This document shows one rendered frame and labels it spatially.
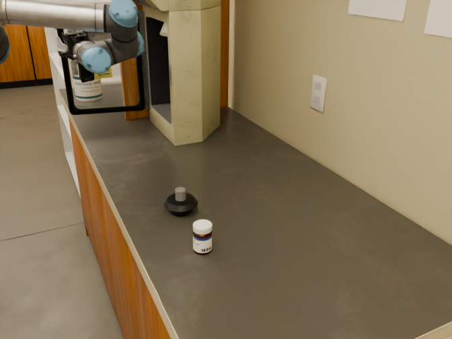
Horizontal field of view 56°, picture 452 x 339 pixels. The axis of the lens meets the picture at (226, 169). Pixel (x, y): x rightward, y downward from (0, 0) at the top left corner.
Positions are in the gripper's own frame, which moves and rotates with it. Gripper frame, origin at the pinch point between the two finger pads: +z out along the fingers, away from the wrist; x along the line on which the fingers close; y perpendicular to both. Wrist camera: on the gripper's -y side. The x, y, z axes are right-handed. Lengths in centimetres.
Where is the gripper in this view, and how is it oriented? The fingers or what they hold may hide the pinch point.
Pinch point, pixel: (71, 48)
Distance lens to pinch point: 165.9
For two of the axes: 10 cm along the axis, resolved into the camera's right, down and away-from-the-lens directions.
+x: -8.5, 3.1, -4.2
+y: -0.7, -8.7, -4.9
